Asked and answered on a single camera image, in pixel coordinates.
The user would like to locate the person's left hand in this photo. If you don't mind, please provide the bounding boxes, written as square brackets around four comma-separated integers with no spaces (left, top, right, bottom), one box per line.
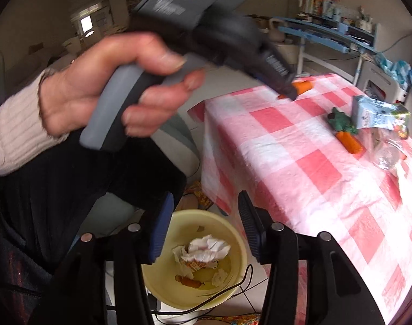
[38,32,206,139]

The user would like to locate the large crumpled white tissue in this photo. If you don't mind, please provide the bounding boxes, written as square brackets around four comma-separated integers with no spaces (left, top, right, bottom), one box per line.
[187,234,231,264]

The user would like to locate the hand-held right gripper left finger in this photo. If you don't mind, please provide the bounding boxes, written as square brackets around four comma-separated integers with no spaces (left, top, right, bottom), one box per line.
[37,191,174,325]

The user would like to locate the black cable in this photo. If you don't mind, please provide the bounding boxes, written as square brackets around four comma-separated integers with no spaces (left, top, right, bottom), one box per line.
[151,264,254,316]

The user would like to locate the small crumpled white tissue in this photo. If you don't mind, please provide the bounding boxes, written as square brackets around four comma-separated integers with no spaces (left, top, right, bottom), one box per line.
[211,268,229,287]

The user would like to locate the clear plastic bottle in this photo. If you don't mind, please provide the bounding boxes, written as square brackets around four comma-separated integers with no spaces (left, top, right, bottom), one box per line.
[371,130,411,171]

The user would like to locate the blue white desk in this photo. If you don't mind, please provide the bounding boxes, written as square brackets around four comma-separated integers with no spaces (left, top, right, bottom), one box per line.
[272,15,380,85]

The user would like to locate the floral patterned cloth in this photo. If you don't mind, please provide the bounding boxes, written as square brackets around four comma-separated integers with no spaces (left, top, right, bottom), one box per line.
[183,181,216,211]
[194,315,262,325]

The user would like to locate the beige kettlebell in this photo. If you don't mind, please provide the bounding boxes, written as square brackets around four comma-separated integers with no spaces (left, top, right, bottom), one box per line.
[267,18,288,43]

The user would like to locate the small orange peel piece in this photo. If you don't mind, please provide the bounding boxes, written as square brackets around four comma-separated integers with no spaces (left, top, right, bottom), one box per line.
[278,80,315,100]

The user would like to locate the blue white patterned cloth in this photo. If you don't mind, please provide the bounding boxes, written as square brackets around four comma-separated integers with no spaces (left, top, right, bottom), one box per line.
[375,52,412,86]

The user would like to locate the red white checked tablecloth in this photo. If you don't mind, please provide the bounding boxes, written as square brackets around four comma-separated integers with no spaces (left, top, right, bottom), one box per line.
[189,74,412,325]

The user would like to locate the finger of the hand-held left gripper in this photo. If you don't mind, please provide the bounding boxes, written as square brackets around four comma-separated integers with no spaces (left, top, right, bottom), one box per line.
[256,45,299,101]

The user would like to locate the white plastic chair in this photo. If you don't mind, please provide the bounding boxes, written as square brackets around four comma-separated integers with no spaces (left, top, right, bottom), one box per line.
[356,61,409,104]

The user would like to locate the person's left forearm white sleeve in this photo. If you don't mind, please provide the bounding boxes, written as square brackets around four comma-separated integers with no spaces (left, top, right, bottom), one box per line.
[0,69,71,177]

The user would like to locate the row of books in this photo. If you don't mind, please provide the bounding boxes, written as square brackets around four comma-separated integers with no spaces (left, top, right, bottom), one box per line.
[296,0,375,32]

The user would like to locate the person's dark clothing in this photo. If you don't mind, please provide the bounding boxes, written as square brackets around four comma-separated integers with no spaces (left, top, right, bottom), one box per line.
[0,135,188,325]

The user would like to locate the light blue milk carton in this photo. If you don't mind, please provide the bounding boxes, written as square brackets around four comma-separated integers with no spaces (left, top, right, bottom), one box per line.
[352,95,411,132]

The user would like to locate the pale yellow plastic bin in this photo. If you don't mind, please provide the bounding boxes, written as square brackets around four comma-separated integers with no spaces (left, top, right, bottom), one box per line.
[141,209,249,312]

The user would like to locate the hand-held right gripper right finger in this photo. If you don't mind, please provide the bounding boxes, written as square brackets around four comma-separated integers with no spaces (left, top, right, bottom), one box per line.
[238,191,385,325]

